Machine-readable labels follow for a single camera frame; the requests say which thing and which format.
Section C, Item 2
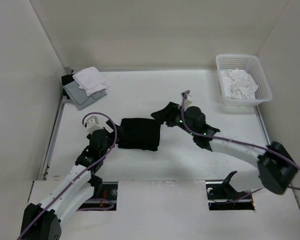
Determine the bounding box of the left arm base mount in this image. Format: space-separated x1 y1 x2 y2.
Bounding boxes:
78 182 118 212

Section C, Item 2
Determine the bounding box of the folded black tank top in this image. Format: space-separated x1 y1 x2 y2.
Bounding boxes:
61 74 74 100

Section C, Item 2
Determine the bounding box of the folded white tank top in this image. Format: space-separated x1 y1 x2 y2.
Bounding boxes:
72 66 111 96

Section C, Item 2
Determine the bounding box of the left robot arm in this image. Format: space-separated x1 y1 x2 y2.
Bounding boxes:
18 118 118 240

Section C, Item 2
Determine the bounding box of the black tank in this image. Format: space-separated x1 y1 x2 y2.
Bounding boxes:
61 74 74 100
117 118 161 152

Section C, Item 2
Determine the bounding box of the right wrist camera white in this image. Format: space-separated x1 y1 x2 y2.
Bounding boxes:
181 90 193 108

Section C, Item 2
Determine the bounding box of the white tank top in basket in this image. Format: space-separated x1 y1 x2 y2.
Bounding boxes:
220 68 259 100

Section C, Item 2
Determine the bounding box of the white plastic laundry basket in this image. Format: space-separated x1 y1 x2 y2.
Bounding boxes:
215 54 273 107

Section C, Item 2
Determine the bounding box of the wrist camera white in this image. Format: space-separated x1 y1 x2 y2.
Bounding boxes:
83 115 104 134
181 90 193 108

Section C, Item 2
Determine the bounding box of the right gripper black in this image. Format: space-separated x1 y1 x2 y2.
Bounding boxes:
150 102 196 137

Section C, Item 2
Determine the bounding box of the folded grey tank top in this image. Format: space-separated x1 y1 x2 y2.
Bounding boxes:
63 81 107 111

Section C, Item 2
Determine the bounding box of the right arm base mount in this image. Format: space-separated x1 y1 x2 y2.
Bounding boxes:
206 171 255 211

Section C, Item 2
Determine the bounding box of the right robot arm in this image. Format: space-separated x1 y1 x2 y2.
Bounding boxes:
151 102 298 198

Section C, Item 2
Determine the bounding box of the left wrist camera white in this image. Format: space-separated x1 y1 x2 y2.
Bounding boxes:
83 115 104 134

